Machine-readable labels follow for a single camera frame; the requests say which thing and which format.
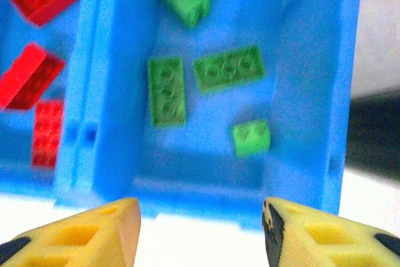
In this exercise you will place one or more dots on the blue three-compartment bin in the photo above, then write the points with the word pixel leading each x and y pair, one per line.
pixel 218 29

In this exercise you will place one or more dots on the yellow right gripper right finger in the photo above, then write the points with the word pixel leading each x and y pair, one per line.
pixel 322 242

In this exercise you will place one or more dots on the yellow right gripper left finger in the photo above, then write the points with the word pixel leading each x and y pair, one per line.
pixel 78 242

